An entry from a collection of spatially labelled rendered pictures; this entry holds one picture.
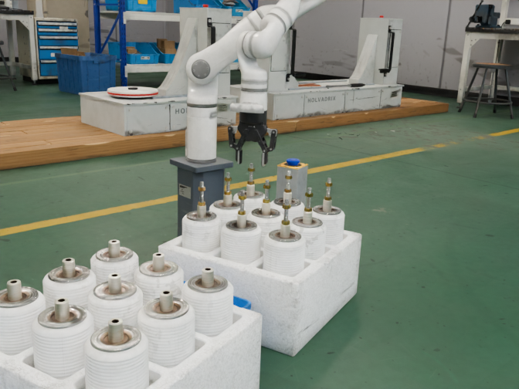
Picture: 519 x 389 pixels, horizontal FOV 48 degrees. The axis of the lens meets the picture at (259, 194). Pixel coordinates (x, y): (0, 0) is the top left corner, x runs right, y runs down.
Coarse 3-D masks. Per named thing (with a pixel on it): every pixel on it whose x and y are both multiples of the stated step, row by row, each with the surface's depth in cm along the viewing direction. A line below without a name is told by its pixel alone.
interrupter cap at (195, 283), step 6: (198, 276) 110; (216, 276) 110; (192, 282) 107; (198, 282) 108; (216, 282) 108; (222, 282) 107; (192, 288) 105; (198, 288) 105; (204, 288) 105; (210, 288) 105; (216, 288) 105; (222, 288) 105
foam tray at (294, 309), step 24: (360, 240) 157; (192, 264) 139; (216, 264) 135; (240, 264) 134; (312, 264) 136; (336, 264) 144; (240, 288) 133; (264, 288) 130; (288, 288) 127; (312, 288) 133; (336, 288) 147; (264, 312) 131; (288, 312) 128; (312, 312) 135; (336, 312) 150; (264, 336) 133; (288, 336) 130; (312, 336) 138
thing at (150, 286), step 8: (136, 272) 112; (176, 272) 112; (136, 280) 111; (144, 280) 109; (152, 280) 109; (160, 280) 109; (168, 280) 110; (176, 280) 111; (144, 288) 109; (152, 288) 109; (160, 288) 109; (168, 288) 110; (176, 288) 111; (144, 296) 110; (152, 296) 110; (176, 296) 112; (144, 304) 110
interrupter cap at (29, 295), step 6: (24, 288) 102; (30, 288) 102; (0, 294) 100; (6, 294) 100; (24, 294) 101; (30, 294) 100; (36, 294) 100; (0, 300) 98; (6, 300) 98; (18, 300) 98; (24, 300) 98; (30, 300) 98; (0, 306) 96; (6, 306) 96; (12, 306) 96; (18, 306) 96
